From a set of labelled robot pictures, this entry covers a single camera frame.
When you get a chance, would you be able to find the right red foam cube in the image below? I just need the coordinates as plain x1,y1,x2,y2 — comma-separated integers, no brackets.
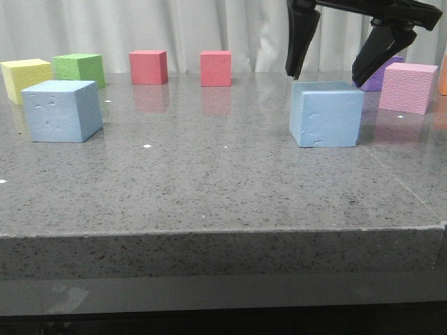
200,50,232,87

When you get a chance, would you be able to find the light blue foam cube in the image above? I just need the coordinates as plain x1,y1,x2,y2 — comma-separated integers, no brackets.
21,80,103,142
289,81,364,148

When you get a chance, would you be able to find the left red foam cube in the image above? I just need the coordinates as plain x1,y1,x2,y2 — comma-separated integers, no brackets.
129,50,168,85

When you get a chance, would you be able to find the pink foam cube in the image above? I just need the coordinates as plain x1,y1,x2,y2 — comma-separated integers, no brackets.
379,62,438,114

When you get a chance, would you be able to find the orange foam cube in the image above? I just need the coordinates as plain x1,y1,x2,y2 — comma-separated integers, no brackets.
437,54,447,96

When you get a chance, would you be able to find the yellow foam cube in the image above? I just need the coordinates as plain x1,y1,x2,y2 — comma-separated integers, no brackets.
1,59,53,105

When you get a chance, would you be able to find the purple foam cube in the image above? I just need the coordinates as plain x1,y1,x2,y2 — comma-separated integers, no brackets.
360,56,404,91

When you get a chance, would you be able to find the grey curtain backdrop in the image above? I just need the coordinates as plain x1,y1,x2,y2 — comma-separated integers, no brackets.
1,1,446,73

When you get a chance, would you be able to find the green foam cube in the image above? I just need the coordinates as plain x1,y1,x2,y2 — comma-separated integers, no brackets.
52,53,106,88

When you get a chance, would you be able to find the red foam cube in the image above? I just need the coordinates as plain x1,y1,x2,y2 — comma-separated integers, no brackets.
129,50,168,85
200,50,232,87

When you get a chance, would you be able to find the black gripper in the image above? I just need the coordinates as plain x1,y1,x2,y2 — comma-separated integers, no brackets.
285,0,443,87

